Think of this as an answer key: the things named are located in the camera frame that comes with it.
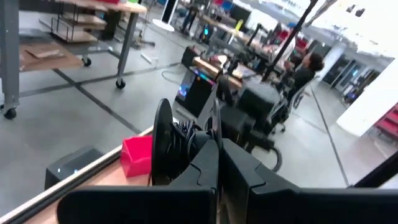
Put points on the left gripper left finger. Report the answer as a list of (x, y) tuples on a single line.
[(140, 205)]

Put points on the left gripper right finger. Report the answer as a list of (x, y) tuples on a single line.
[(295, 207)]

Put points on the black office chair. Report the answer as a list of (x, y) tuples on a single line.
[(284, 113)]

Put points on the red plastic bin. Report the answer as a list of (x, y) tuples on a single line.
[(136, 155)]

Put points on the black lit PC tower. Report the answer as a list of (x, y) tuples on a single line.
[(196, 93)]

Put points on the background wooden desk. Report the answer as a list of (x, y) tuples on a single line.
[(206, 65)]

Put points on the black computer box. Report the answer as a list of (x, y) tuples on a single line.
[(71, 168)]

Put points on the person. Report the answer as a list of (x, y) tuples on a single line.
[(303, 77)]

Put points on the thin black pole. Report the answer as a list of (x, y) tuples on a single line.
[(289, 34)]

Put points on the red shelf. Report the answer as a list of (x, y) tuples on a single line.
[(388, 124)]

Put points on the white sign stand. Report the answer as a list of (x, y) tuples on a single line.
[(169, 11)]

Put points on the grey-legged wooden table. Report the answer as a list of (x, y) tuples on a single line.
[(126, 46)]

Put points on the grey cart with wooden shelf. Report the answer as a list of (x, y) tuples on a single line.
[(7, 62)]

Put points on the black aluminium table frame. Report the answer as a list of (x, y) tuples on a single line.
[(71, 187)]

